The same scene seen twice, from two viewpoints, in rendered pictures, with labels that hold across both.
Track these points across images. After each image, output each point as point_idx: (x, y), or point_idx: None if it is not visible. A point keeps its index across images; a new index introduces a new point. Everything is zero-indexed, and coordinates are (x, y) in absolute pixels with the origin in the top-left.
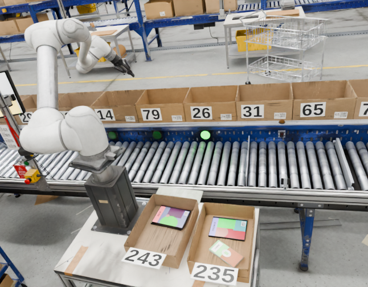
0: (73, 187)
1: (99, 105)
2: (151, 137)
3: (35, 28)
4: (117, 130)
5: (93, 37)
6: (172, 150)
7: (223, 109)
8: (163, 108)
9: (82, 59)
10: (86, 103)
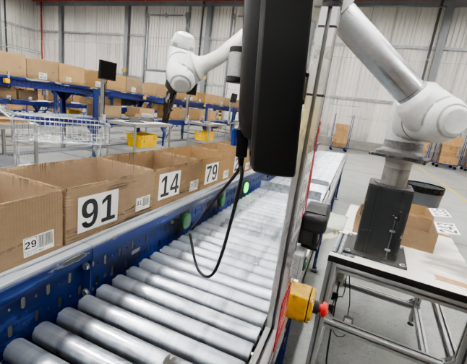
0: None
1: None
2: (210, 209)
3: None
4: (191, 206)
5: (191, 35)
6: (248, 209)
7: (247, 157)
8: (220, 161)
9: (225, 60)
10: None
